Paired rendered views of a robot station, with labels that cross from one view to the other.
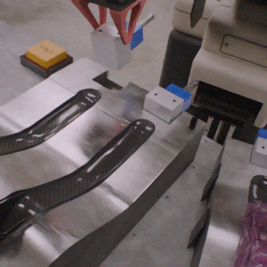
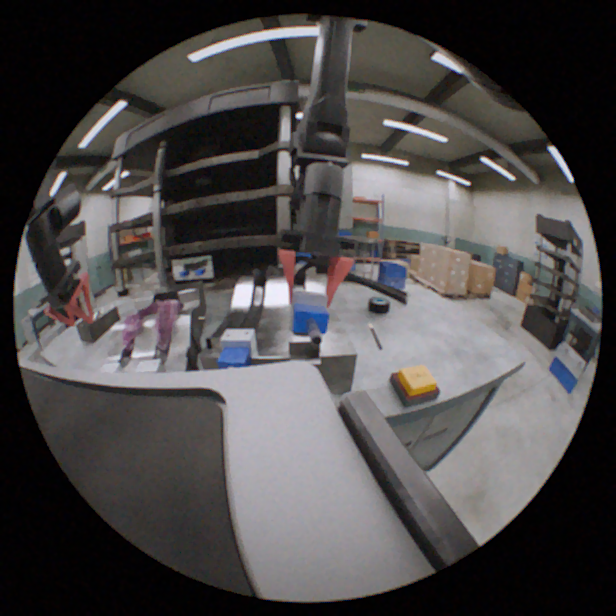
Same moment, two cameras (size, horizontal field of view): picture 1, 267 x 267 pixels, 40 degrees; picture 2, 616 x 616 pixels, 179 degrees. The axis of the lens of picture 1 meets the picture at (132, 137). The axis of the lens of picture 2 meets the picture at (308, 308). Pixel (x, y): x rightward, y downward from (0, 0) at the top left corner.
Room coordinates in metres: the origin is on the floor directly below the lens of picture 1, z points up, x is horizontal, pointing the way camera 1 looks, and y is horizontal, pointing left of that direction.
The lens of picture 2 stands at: (0.75, -0.10, 1.08)
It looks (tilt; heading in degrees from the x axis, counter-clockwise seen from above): 22 degrees down; 145
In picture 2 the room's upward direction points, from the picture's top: straight up
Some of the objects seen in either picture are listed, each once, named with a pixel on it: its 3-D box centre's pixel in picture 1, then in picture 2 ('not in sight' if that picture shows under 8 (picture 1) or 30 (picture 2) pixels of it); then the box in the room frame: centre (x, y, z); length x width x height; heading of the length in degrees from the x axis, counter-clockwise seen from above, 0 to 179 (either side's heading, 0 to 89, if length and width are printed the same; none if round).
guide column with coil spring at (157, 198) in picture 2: not in sight; (158, 239); (-0.56, -0.26, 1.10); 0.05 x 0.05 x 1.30
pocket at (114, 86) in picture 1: (110, 89); (304, 357); (0.51, 0.05, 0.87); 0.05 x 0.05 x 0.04; 60
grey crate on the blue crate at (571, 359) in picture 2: not in sight; (571, 359); (2.34, 2.69, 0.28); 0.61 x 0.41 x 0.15; 142
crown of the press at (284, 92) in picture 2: not in sight; (207, 150); (-0.79, 0.07, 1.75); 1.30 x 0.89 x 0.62; 60
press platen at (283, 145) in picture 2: not in sight; (205, 184); (-0.76, 0.07, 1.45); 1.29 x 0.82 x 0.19; 60
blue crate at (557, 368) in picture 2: not in sight; (565, 371); (2.34, 2.69, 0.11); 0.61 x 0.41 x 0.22; 142
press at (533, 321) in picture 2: not in sight; (559, 282); (2.26, 4.36, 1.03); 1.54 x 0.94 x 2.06; 52
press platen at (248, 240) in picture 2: not in sight; (206, 251); (-0.76, 0.08, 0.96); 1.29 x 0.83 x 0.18; 60
